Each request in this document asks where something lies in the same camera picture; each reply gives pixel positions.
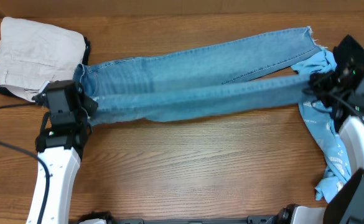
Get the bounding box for blue denim jeans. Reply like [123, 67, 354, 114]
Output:
[73, 27, 321, 125]

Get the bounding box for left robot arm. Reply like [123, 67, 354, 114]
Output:
[26, 89, 97, 223]

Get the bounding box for folded black garment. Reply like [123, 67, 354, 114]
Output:
[0, 37, 91, 98]

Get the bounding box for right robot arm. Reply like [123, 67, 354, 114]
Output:
[268, 67, 364, 224]

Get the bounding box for folded beige trousers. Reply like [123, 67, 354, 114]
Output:
[0, 17, 86, 101]

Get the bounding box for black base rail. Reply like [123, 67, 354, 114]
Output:
[69, 209, 292, 224]

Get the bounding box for crumpled black garment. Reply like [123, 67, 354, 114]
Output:
[333, 35, 364, 72]

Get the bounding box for light blue printed t-shirt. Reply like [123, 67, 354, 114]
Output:
[292, 49, 352, 203]

